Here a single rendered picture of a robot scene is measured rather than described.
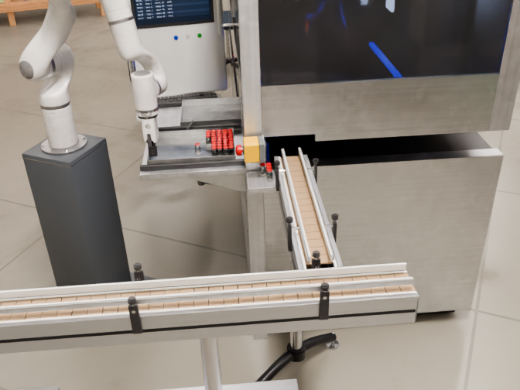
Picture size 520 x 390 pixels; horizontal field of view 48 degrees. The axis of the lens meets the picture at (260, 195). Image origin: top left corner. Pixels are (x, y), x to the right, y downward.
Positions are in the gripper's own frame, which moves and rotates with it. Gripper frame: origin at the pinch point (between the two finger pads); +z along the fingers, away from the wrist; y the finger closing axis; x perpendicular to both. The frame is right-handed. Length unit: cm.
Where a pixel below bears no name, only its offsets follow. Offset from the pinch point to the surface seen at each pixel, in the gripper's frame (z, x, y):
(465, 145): 7, -126, 1
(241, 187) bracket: 17.6, -33.4, -2.3
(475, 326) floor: 93, -138, -14
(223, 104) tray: 4, -28, 53
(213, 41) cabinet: -15, -25, 92
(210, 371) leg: 25, -20, -91
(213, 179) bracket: 12.8, -22.5, -2.4
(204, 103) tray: 3, -20, 54
